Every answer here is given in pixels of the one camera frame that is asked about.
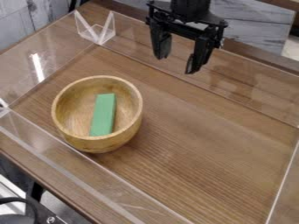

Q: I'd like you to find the brown wooden bowl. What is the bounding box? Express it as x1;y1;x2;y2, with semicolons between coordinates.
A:
51;75;144;153

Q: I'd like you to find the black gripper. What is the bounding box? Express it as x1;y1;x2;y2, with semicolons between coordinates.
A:
145;0;228;74

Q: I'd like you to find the clear acrylic tray wall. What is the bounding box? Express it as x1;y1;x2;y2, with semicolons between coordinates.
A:
0;99;192;224

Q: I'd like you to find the green rectangular block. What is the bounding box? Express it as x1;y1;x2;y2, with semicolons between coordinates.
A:
89;93;116;137

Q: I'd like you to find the black cable under table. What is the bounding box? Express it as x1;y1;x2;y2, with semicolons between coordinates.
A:
0;197;40;224

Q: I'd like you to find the clear acrylic corner bracket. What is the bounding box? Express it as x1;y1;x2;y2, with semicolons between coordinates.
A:
73;10;116;46

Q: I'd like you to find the black table leg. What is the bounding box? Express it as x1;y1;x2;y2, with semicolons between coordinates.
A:
28;182;44;202

